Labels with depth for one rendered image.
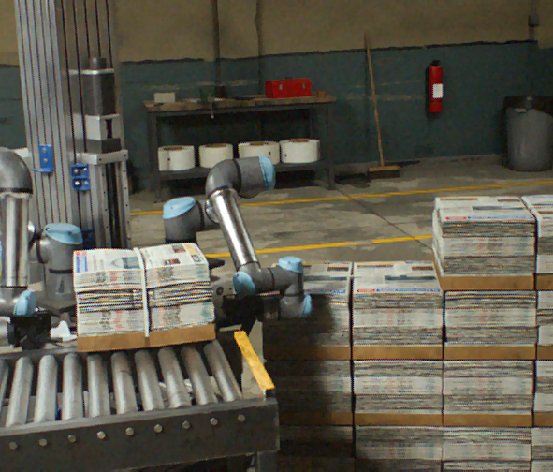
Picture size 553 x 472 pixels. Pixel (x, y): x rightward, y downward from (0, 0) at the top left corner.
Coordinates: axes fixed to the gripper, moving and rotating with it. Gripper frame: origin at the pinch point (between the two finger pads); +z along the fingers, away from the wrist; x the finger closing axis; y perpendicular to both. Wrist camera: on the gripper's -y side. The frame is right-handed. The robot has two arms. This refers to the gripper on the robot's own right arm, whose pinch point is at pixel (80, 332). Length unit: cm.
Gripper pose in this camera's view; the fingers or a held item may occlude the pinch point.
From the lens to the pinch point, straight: 278.5
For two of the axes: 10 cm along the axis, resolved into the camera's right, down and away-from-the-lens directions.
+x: -2.0, -1.6, 9.7
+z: 9.8, -0.8, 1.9
